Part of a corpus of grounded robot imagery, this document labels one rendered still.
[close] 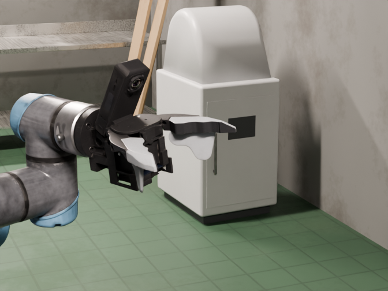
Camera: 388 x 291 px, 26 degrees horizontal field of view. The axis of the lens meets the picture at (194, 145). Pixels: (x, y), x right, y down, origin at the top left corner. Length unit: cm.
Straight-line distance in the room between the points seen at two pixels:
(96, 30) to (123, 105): 598
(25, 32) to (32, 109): 572
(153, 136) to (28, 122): 22
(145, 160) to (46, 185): 26
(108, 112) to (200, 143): 13
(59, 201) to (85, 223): 371
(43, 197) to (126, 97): 22
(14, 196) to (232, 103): 360
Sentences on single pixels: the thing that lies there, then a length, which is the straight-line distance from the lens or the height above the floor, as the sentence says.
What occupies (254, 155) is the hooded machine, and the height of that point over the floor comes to 39.
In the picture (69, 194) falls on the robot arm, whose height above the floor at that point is 133.
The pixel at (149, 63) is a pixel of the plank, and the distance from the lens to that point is 579.
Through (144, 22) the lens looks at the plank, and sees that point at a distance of 616.
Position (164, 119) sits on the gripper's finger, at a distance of 113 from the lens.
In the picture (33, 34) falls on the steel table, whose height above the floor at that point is 81.
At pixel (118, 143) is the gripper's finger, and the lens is 106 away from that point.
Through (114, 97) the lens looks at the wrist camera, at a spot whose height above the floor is 150.
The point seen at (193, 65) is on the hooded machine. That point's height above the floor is 91.
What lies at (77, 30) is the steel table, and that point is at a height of 82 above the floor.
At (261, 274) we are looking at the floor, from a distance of 426.
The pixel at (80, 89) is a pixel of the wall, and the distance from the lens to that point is 767.
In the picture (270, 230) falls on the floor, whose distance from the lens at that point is 483.
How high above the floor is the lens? 173
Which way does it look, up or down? 15 degrees down
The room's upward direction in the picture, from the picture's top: straight up
